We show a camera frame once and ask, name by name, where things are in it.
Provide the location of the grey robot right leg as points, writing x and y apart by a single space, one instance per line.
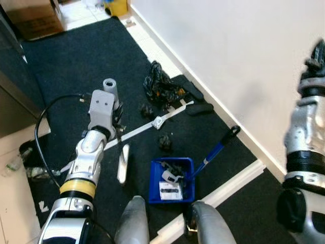
213 223

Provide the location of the grey robot left leg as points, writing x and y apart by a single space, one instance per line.
133 221

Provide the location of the black oblong flat object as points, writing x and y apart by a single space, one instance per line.
190 89
199 109

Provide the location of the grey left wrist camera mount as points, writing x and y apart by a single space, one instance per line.
101 109

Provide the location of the grey robot leg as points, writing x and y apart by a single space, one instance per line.
213 223
133 221

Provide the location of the brown cardboard box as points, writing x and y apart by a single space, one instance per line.
35 18

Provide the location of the long white bar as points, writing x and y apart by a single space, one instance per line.
134 131

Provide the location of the crumpled clear plastic piece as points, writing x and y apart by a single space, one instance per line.
14 165

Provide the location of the white printed card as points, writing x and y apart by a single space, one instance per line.
170 191

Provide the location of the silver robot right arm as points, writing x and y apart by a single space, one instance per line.
304 132

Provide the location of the white and black packaging piece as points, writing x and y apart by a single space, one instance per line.
171 173

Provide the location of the small white paper scrap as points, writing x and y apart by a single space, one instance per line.
43 206

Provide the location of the black crumpled plastic piece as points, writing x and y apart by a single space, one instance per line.
165 141
146 110

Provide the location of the dark grey cabinet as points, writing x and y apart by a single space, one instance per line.
18 86

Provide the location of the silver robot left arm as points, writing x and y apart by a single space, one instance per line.
86 157

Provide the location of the yellow bin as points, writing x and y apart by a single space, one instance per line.
116 6

